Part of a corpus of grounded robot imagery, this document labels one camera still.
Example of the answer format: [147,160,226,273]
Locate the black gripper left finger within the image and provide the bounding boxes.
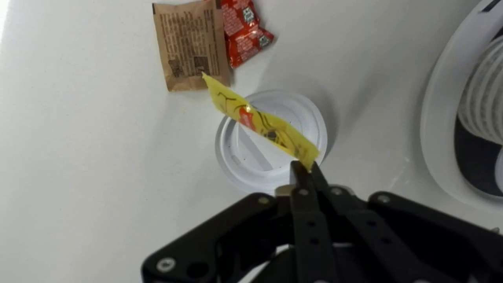
[139,158,339,283]

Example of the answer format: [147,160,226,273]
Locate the yellow sauce packet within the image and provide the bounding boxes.
[201,70,320,174]

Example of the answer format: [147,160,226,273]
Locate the white round plastic lid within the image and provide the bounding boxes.
[212,87,329,194]

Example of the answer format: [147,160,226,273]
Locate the white round cup holder base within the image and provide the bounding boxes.
[417,0,503,216]

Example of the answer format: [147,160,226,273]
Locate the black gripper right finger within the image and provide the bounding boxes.
[303,161,503,283]

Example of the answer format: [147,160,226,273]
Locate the red ketchup packet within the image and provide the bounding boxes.
[215,0,278,70]

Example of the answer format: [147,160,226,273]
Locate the brown sauce packet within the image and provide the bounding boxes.
[150,0,235,94]

